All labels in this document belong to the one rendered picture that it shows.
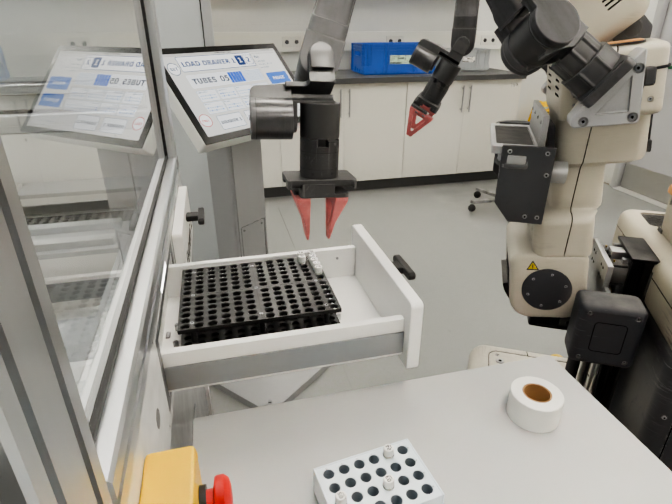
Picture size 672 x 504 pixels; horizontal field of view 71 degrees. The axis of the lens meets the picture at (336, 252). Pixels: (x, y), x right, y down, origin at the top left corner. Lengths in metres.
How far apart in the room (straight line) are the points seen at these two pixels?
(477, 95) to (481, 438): 3.64
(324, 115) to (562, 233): 0.62
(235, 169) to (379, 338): 1.06
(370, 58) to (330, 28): 3.20
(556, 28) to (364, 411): 0.63
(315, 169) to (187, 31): 1.66
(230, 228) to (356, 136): 2.28
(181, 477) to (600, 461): 0.51
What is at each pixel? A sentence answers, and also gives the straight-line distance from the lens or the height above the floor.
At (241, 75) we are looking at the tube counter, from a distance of 1.63.
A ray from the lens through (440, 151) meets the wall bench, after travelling 4.12.
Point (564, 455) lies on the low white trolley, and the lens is 0.73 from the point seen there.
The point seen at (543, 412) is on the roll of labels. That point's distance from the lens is 0.72.
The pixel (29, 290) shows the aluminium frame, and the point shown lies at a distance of 0.28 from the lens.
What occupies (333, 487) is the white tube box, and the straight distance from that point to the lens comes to 0.60.
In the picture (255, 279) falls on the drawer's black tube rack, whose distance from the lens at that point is 0.76.
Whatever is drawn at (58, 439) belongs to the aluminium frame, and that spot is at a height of 1.07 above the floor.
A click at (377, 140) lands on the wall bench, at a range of 3.89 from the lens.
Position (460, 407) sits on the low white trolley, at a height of 0.76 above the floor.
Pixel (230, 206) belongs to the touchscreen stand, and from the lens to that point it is 1.66.
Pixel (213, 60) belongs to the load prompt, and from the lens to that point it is 1.61.
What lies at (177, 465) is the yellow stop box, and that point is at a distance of 0.48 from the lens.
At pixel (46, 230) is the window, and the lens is 0.35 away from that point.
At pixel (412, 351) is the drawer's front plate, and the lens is 0.68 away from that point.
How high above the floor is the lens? 1.26
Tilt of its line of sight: 26 degrees down
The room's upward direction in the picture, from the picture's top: straight up
